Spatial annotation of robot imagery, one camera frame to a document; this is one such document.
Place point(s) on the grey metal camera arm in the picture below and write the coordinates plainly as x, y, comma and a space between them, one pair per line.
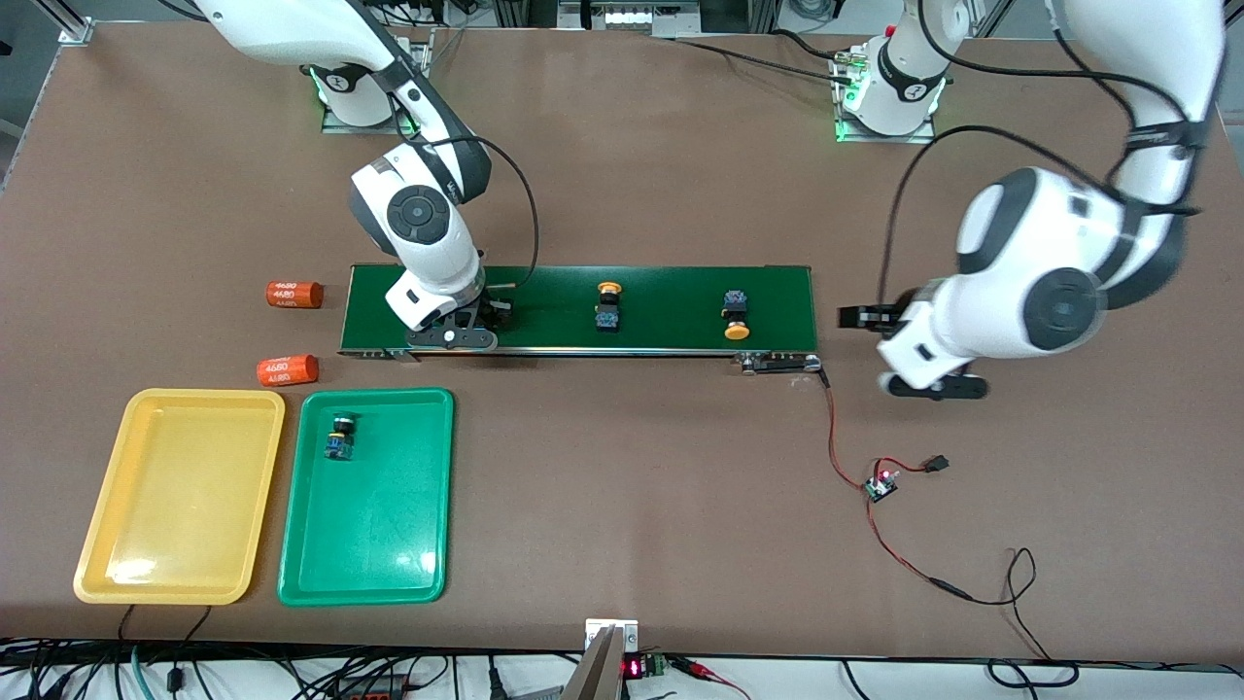
595, 676

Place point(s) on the red lead with black connector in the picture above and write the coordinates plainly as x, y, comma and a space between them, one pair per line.
938, 464

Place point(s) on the green push button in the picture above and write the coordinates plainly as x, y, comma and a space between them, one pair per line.
339, 439

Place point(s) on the small black controller board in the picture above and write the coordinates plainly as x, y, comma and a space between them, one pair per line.
882, 486

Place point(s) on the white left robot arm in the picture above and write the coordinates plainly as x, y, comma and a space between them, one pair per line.
1001, 292

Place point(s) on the white lit equipment box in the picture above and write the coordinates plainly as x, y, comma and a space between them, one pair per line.
627, 17

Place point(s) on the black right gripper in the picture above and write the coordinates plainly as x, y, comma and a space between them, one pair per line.
498, 312

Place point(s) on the yellow plastic tray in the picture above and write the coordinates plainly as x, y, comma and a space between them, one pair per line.
175, 506

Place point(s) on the green conveyor belt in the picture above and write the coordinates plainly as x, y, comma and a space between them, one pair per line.
671, 311

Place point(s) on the red power strip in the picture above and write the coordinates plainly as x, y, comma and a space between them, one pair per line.
369, 693

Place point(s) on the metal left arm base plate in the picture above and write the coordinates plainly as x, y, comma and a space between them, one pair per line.
894, 138

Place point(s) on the aluminium frame profile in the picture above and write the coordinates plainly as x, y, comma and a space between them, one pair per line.
73, 29

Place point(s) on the yellow push button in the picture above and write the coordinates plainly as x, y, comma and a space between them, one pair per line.
608, 309
736, 313

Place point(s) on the silver mounting bracket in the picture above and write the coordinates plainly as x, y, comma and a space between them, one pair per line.
630, 637

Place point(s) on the red digit display module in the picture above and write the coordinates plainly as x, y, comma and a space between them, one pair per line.
634, 668

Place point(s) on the red clip lead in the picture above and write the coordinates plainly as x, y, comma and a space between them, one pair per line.
700, 669

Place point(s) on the green plastic tray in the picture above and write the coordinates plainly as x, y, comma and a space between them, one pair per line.
369, 525

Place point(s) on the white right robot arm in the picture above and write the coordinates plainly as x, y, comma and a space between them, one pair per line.
442, 261

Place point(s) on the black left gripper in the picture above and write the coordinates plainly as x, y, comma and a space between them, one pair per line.
891, 315

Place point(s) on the orange 4680 cylinder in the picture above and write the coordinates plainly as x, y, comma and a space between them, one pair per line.
287, 370
294, 294

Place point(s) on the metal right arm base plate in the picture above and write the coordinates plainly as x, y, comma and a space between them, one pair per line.
424, 107

